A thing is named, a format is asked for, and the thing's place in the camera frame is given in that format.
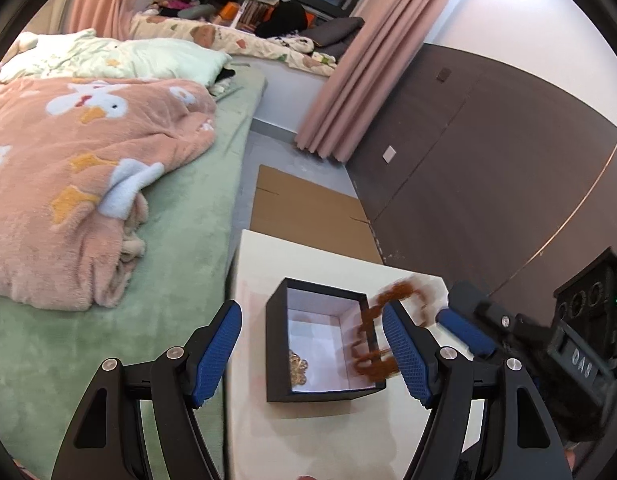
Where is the dark grey cushion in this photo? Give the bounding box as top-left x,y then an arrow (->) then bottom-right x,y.
300,16 -> 365,61

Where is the green bed sheet mattress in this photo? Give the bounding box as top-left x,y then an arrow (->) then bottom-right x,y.
0,64 -> 266,479

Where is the light green floral pillow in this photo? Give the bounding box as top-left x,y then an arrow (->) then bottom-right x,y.
0,28 -> 231,87

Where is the gold jewelry piece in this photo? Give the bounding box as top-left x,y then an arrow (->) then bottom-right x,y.
289,350 -> 309,387

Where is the pink duck fleece blanket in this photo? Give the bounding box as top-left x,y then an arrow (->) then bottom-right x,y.
0,78 -> 216,311

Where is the brown wooden bead bracelet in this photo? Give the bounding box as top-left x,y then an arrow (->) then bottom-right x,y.
349,280 -> 433,378

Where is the black jewelry box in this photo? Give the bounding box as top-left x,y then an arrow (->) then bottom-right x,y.
265,278 -> 386,403

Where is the floral cream quilt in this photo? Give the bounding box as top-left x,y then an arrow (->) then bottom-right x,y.
130,13 -> 337,77

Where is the white wall switch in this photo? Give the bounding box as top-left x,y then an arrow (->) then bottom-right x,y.
382,145 -> 397,164

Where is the pink curtain right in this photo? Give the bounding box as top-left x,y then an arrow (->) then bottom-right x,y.
295,0 -> 450,162

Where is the flat brown cardboard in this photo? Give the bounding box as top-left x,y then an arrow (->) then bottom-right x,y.
250,166 -> 382,264

